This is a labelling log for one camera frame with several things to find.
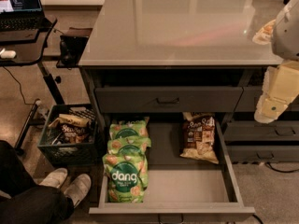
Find left white shoe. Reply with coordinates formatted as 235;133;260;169
40;168;68;189

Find green dang chip bag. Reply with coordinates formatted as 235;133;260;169
107;136;151;155
109;117;150;140
103;154;149;203

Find white computer mouse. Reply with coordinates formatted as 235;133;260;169
0;49;16;59

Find grey top drawer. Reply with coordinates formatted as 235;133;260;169
94;86;243;113

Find grey counter cabinet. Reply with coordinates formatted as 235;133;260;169
78;0;299;224

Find black clamp device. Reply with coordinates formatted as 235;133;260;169
56;27;93;68

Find open laptop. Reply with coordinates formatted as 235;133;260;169
0;0;45;45

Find middle green dang chip bag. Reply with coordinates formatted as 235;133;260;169
107;136;151;155

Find black trouser legs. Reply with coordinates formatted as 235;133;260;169
0;141;74;224

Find open grey middle drawer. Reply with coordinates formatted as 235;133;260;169
90;114;255;224

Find back green dang chip bag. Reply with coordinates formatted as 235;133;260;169
109;117;150;140

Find dark green plastic crate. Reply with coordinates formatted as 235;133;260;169
37;104;99;166

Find front green dang chip bag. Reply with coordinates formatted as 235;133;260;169
103;154;149;203

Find cream chip bag in crate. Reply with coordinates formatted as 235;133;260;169
49;114;91;128

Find brown sea salt chip bag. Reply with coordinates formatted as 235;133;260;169
180;112;219;164

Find brown chip bag in crate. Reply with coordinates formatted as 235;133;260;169
60;124;90;144

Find black side desk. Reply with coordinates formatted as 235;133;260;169
0;14;65;156

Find black floor cable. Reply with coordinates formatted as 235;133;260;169
264;161;299;174

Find right white shoe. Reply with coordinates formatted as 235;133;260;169
64;174;92;207

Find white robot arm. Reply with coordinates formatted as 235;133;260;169
252;0;299;123

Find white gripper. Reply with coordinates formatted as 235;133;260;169
254;61;299;123

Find white shoe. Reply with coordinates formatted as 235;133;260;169
64;174;92;207
40;168;68;189

